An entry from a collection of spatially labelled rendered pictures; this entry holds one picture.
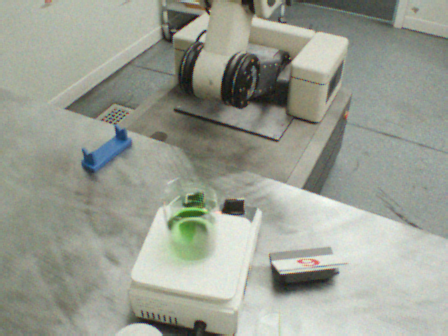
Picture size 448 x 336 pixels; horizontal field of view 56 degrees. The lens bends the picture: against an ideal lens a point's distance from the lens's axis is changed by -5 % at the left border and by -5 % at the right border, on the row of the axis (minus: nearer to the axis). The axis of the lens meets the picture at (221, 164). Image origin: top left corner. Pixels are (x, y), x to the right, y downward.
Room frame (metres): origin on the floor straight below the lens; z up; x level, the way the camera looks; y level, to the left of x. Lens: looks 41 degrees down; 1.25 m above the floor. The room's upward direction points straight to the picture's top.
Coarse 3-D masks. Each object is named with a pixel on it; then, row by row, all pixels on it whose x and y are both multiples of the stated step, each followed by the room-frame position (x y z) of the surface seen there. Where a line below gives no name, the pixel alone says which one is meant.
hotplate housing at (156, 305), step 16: (256, 224) 0.39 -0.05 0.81; (256, 240) 0.39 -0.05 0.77; (128, 288) 0.28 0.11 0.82; (144, 288) 0.28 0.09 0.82; (240, 288) 0.28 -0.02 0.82; (144, 304) 0.27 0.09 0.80; (160, 304) 0.27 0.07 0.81; (176, 304) 0.26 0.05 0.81; (192, 304) 0.26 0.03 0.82; (208, 304) 0.26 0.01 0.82; (224, 304) 0.26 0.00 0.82; (240, 304) 0.27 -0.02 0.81; (160, 320) 0.27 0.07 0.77; (176, 320) 0.26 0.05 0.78; (192, 320) 0.26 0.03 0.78; (208, 320) 0.25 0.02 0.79; (224, 320) 0.25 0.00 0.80
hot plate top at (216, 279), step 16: (160, 208) 0.39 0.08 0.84; (160, 224) 0.36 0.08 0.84; (224, 224) 0.36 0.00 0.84; (240, 224) 0.36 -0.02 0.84; (160, 240) 0.33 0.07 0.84; (224, 240) 0.33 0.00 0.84; (240, 240) 0.33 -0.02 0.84; (144, 256) 0.31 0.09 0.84; (160, 256) 0.31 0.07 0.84; (224, 256) 0.31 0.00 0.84; (240, 256) 0.31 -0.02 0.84; (144, 272) 0.29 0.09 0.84; (160, 272) 0.29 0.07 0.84; (176, 272) 0.29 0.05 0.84; (192, 272) 0.29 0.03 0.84; (208, 272) 0.29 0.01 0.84; (224, 272) 0.29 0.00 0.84; (240, 272) 0.29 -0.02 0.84; (160, 288) 0.27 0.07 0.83; (176, 288) 0.27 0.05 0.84; (192, 288) 0.27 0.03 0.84; (208, 288) 0.27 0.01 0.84; (224, 288) 0.27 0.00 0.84
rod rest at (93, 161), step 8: (120, 128) 0.64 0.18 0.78; (120, 136) 0.63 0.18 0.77; (104, 144) 0.62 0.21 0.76; (112, 144) 0.62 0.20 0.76; (120, 144) 0.62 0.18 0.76; (128, 144) 0.62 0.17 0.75; (88, 152) 0.57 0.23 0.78; (96, 152) 0.59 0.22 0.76; (104, 152) 0.59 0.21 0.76; (112, 152) 0.59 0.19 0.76; (88, 160) 0.57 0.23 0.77; (96, 160) 0.57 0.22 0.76; (104, 160) 0.57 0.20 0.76; (88, 168) 0.56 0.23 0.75; (96, 168) 0.56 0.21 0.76
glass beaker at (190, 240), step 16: (192, 176) 0.36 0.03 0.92; (176, 192) 0.35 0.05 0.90; (192, 192) 0.36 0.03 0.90; (208, 192) 0.35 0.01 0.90; (176, 208) 0.35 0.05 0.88; (208, 208) 0.35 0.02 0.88; (176, 224) 0.30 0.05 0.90; (192, 224) 0.30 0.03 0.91; (208, 224) 0.31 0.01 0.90; (176, 240) 0.30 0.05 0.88; (192, 240) 0.30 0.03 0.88; (208, 240) 0.31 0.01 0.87; (176, 256) 0.30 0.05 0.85; (192, 256) 0.30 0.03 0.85; (208, 256) 0.31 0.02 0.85
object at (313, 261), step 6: (306, 258) 0.37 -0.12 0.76; (312, 258) 0.36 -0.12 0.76; (318, 258) 0.36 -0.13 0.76; (324, 258) 0.36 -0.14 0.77; (330, 258) 0.36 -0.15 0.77; (336, 258) 0.36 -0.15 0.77; (276, 264) 0.35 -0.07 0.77; (282, 264) 0.35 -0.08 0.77; (288, 264) 0.35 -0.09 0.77; (294, 264) 0.34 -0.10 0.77; (300, 264) 0.34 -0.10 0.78; (306, 264) 0.34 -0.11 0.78; (312, 264) 0.34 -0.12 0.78; (318, 264) 0.34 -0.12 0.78; (324, 264) 0.34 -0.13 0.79
